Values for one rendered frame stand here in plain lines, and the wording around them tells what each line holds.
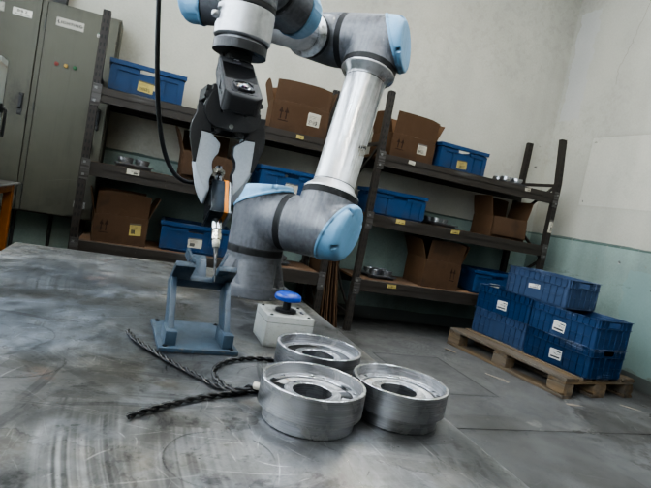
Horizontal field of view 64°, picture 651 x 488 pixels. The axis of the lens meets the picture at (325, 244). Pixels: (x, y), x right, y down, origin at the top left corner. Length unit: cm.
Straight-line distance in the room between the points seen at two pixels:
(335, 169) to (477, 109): 457
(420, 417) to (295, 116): 374
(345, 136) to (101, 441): 76
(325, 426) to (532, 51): 567
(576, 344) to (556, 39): 331
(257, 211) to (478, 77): 468
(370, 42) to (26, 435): 92
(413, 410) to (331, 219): 51
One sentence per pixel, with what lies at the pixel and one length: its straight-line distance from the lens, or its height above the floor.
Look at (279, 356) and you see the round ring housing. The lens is 64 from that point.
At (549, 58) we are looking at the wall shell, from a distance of 615.
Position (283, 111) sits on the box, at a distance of 417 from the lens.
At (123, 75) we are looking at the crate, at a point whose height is 163.
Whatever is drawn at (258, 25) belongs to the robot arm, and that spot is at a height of 122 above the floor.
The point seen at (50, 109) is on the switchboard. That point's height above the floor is 130.
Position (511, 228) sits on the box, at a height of 110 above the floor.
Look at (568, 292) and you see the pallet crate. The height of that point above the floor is 70.
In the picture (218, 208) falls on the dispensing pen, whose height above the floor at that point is 98.
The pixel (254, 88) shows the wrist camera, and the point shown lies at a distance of 64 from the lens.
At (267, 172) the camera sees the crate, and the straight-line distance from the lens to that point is 412.
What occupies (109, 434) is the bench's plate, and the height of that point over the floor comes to 80.
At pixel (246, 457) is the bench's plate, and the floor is 80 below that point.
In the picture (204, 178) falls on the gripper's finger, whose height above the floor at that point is 102.
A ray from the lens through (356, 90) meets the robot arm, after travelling 110.
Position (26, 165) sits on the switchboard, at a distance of 435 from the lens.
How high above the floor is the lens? 101
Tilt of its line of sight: 4 degrees down
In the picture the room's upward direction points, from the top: 11 degrees clockwise
